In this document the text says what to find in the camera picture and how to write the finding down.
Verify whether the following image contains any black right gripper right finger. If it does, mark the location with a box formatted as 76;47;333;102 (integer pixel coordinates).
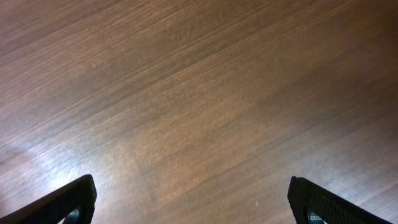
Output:
287;176;391;224

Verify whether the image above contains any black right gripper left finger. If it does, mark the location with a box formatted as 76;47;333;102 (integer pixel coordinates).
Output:
1;174;97;224

